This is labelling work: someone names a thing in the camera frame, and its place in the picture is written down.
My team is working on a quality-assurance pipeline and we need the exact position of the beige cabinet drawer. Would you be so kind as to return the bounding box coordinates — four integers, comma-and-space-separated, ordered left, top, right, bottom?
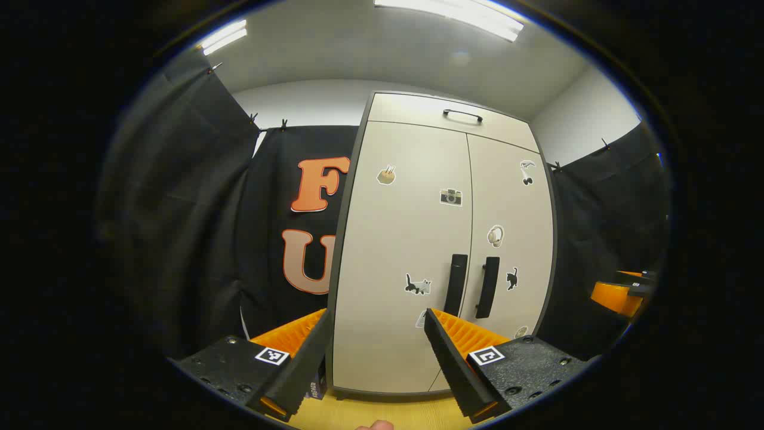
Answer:
367, 93, 541, 153

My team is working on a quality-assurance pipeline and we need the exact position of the beige double-door shoe cabinet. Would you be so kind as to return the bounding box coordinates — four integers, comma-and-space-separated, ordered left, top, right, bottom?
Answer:
325, 91, 559, 400

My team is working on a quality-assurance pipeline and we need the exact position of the narrow ceiling light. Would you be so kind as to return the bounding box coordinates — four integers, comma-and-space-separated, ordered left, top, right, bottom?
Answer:
200, 20, 248, 56

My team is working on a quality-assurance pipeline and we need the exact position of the small printed cardboard box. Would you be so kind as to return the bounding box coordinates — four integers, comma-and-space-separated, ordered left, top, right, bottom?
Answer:
306, 357, 328, 400

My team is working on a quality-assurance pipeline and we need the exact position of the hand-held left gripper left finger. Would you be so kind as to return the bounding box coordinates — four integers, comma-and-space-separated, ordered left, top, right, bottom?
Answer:
169, 309, 334, 423

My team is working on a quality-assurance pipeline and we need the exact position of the beige cabinet door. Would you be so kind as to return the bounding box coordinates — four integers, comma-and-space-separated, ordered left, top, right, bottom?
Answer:
430, 134, 556, 392
331, 121, 474, 395

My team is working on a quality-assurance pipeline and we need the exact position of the black backdrop cloth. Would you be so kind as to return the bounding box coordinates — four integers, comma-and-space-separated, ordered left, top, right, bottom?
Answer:
98, 51, 672, 362

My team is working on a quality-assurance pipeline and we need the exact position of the large ceiling light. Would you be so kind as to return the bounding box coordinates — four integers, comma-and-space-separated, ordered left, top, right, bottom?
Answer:
375, 0, 525, 42

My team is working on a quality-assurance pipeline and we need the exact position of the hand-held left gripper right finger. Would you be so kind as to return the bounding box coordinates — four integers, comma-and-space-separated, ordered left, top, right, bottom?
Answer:
424, 308, 600, 425

